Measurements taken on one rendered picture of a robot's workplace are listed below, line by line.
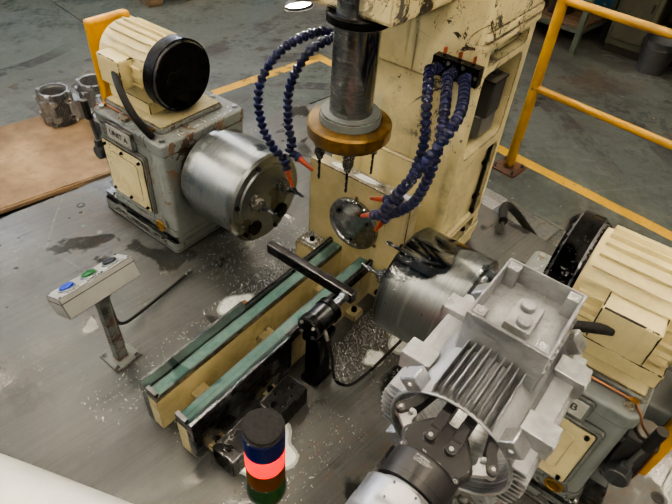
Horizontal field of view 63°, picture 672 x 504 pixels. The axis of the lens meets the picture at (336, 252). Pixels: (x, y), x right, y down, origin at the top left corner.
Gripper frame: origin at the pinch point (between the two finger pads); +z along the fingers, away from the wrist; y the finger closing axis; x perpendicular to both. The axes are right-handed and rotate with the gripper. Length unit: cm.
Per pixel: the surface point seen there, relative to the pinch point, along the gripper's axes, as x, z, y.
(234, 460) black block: 49, -20, 35
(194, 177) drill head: 31, 20, 87
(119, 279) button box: 31, -11, 75
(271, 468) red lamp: 19.7, -22.6, 19.1
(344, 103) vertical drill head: 3, 35, 51
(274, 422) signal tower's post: 13.2, -19.1, 21.0
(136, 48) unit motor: 8, 29, 110
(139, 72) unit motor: 12, 26, 108
